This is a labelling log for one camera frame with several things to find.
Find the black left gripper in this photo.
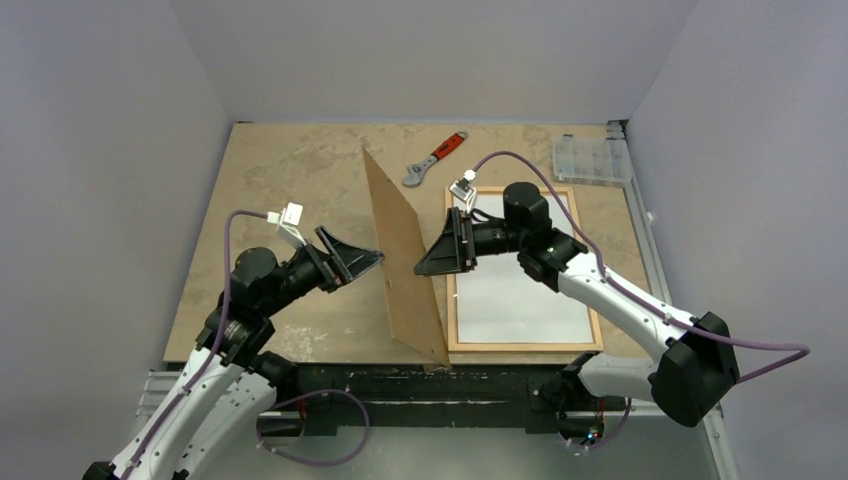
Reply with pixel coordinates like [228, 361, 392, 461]
[261, 225, 383, 316]

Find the brown backing board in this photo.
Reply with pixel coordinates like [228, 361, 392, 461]
[361, 148, 451, 367]

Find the building photo print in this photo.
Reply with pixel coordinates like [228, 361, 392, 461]
[454, 192, 595, 346]

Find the light wooden picture frame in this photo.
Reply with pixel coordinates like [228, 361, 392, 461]
[443, 186, 605, 354]

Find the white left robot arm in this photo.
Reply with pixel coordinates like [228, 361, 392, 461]
[83, 226, 385, 479]

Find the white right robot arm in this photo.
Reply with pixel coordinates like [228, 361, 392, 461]
[414, 182, 740, 427]

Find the clear plastic organizer box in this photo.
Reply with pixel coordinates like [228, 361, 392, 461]
[552, 134, 633, 184]

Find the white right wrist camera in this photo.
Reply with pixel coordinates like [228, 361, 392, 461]
[448, 169, 478, 214]

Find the grey adjustable wrench red handle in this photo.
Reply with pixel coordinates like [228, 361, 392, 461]
[401, 130, 468, 188]

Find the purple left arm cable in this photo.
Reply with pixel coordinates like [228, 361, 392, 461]
[119, 209, 371, 480]

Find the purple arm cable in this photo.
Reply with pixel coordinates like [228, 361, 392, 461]
[119, 209, 371, 480]
[471, 151, 811, 386]

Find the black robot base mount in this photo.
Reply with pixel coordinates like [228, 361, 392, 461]
[271, 363, 626, 438]

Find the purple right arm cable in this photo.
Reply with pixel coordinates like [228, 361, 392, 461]
[471, 151, 811, 386]

